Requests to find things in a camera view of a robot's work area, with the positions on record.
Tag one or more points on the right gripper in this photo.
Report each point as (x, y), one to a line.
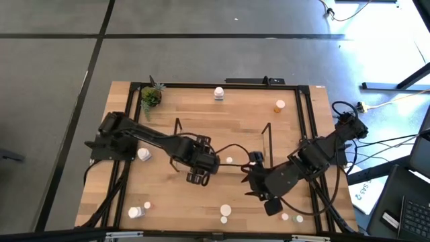
(265, 183)

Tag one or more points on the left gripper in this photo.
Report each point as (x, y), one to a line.
(201, 158)

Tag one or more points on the green pill vial white cap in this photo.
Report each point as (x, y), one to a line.
(299, 218)
(229, 160)
(223, 220)

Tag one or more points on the orange pill bottle white cap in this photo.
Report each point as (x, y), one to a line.
(280, 103)
(225, 210)

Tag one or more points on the white bottle blue label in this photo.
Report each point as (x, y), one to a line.
(219, 91)
(133, 212)
(143, 153)

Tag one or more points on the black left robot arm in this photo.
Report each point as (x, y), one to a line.
(151, 136)

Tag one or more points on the clear acrylic tray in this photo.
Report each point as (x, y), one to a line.
(238, 136)

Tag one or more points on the potted succulent plant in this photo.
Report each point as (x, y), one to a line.
(151, 97)

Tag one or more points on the white printed cardboard box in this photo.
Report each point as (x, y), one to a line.
(364, 196)

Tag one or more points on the black diagonal desk bar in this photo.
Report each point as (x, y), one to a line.
(376, 171)

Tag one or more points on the black side desk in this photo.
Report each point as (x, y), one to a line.
(393, 198)

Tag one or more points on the black device white label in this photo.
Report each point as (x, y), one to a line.
(389, 219)

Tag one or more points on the black laptop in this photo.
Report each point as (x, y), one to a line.
(416, 218)

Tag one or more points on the black monitor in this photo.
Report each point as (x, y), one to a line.
(421, 151)

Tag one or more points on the black chair base leg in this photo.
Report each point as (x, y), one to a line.
(11, 156)

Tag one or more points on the silver aluminium bracket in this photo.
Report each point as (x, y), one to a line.
(124, 234)
(310, 238)

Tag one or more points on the black bar bracket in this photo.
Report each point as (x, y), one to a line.
(248, 81)

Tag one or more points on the black desk base frame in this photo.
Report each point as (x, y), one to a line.
(383, 86)

